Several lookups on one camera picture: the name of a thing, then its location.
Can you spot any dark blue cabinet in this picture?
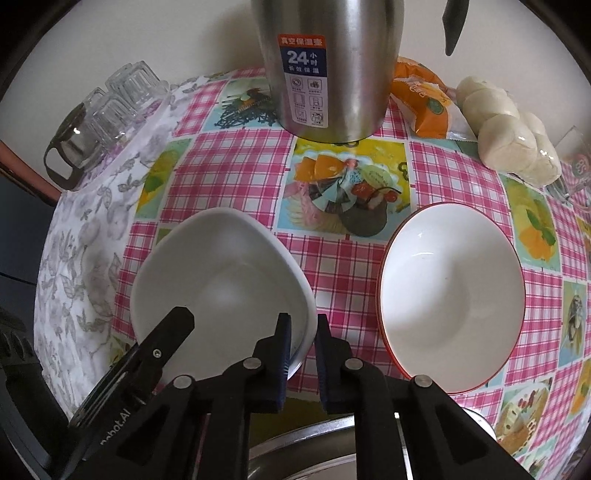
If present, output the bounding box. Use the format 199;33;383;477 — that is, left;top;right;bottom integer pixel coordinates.
0;138;61;315

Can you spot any bag of steamed buns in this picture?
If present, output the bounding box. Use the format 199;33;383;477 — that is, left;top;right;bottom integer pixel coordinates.
456;75;561;186

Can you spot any steel basin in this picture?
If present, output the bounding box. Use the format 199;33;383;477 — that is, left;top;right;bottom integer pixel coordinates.
247;408;416;480

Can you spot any clear drinking glass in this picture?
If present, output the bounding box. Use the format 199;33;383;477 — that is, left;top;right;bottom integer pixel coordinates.
83;87;110;114
90;92;139;144
106;62;170;114

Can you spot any orange snack packet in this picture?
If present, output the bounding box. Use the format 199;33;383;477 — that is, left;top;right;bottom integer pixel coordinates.
392;56;481;139

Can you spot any small white printed bowl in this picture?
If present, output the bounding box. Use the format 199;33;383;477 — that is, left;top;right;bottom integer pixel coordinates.
459;407;498;443

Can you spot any white square bowl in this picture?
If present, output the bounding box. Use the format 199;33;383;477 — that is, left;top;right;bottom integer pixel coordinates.
130;207;317;384

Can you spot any glass coffee pot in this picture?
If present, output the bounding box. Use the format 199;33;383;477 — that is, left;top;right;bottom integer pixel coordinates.
44;104;107;191

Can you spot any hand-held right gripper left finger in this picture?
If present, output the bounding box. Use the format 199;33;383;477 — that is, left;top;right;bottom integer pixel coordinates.
117;312;293;480

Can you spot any steel thermos jug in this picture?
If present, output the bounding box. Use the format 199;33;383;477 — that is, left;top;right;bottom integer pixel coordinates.
249;0;478;143

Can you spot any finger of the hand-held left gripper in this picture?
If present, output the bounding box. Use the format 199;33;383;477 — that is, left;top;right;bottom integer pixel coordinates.
115;305;195;400

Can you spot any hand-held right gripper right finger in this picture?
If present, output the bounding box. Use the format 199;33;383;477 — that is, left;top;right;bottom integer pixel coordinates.
316;314;536;480

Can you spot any pink checked plastic tablecloth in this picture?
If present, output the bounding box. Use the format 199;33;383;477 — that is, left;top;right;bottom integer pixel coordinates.
108;67;591;480

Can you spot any clear glass mug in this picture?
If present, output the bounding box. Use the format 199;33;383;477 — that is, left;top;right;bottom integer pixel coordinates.
545;126;591;208

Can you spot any white bowl with red rim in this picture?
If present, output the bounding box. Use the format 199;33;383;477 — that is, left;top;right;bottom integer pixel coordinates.
376;202;527;395

